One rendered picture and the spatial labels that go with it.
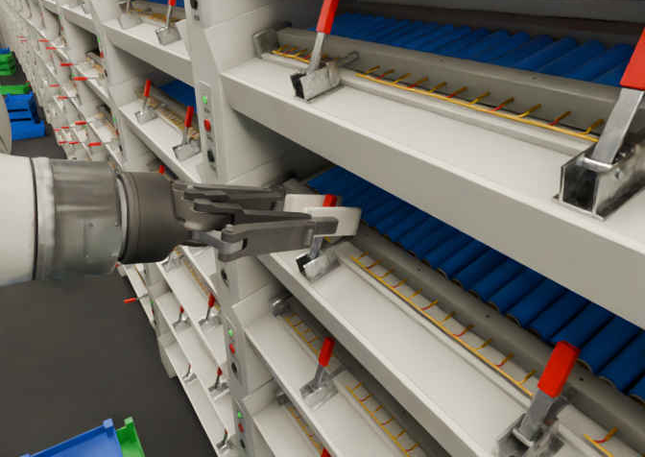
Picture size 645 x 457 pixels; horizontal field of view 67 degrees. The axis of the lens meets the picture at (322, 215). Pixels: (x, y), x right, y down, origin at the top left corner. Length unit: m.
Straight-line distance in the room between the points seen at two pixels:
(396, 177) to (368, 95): 0.10
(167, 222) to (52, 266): 0.08
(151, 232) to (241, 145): 0.28
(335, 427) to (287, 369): 0.11
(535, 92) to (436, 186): 0.09
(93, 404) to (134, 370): 0.16
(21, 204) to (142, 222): 0.08
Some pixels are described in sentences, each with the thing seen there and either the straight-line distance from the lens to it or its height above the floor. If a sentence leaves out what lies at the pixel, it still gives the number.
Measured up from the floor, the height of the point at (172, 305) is 0.33.
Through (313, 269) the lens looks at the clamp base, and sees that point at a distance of 0.52.
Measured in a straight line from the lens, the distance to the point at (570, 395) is 0.39.
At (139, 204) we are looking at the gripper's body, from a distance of 0.39.
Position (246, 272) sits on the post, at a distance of 0.72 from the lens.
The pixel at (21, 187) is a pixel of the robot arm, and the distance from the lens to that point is 0.37.
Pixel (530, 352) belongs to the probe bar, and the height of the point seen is 0.94.
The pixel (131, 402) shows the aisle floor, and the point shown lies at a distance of 1.71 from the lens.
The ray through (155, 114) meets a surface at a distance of 1.13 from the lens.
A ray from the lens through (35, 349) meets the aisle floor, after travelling 2.04.
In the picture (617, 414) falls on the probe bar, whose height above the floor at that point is 0.94.
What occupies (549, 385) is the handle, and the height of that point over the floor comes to 0.96.
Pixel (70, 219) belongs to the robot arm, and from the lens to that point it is 0.37.
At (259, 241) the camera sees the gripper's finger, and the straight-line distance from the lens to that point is 0.41.
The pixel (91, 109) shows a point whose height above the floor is 0.73.
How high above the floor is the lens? 1.20
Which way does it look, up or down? 27 degrees down
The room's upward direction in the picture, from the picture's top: straight up
